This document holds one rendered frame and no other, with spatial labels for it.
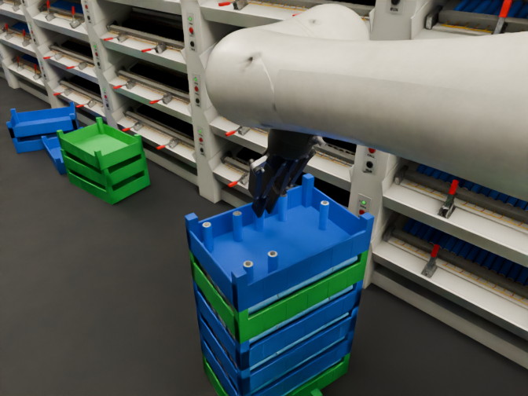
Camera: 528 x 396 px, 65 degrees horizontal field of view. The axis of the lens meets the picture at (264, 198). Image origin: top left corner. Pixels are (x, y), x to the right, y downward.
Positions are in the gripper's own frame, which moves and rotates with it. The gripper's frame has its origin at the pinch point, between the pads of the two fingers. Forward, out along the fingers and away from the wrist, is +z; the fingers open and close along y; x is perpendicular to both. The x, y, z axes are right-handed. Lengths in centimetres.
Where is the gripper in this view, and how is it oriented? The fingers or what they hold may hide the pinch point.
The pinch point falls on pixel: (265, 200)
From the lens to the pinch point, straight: 81.5
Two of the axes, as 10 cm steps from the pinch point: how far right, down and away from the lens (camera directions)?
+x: -5.0, -7.7, 4.1
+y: 8.4, -3.0, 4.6
